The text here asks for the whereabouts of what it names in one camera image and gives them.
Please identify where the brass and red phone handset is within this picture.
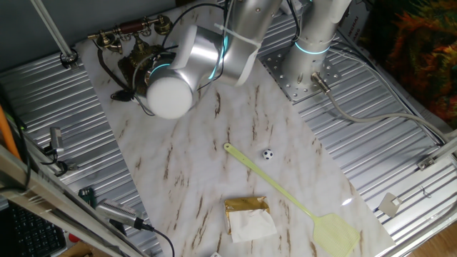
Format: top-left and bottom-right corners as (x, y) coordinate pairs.
(87, 14), (174, 54)

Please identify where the white marble pattern mat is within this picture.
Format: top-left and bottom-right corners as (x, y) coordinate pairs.
(74, 0), (396, 257)

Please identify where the gold tissue pack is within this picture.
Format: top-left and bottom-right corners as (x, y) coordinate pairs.
(224, 196), (278, 243)

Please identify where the yellow-green fly swatter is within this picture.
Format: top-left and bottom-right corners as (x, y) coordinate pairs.
(224, 142), (361, 257)

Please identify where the green hex key set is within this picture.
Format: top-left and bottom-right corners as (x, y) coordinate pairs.
(78, 187), (97, 210)

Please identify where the white printed paper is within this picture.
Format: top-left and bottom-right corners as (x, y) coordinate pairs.
(337, 3), (371, 47)

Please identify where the grey square tag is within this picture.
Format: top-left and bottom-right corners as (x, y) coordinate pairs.
(377, 192), (403, 218)

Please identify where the colourful orange green cloth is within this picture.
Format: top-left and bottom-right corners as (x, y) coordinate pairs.
(358, 0), (457, 129)

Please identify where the orange pole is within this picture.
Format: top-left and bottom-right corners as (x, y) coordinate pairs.
(0, 105), (21, 161)

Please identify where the black keyboard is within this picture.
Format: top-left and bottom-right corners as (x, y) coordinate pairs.
(0, 201), (67, 257)

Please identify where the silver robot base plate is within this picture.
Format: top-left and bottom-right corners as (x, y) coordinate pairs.
(260, 48), (342, 103)

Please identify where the black camera cable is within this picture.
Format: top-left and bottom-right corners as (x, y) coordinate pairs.
(142, 226), (176, 257)

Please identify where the thick grey robot cable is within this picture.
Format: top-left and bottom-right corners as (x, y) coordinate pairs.
(310, 71), (451, 143)

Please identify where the black coiled phone cord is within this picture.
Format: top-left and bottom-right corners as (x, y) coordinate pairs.
(93, 39), (135, 103)

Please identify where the silver finned camera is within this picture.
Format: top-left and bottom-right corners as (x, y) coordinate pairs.
(96, 198), (154, 231)

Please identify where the thin cable bundle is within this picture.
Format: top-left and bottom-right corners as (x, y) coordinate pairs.
(331, 39), (449, 143)

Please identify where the small silver camera on mount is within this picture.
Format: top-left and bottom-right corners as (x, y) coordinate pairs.
(42, 126), (69, 176)

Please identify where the aluminium frame beam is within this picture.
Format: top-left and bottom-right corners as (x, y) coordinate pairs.
(0, 144), (144, 257)

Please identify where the aluminium frame pole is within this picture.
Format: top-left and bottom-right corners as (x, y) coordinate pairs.
(430, 135), (457, 161)
(30, 0), (79, 69)

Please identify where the small metal corner bracket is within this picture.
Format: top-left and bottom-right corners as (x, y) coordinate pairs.
(416, 156), (436, 171)

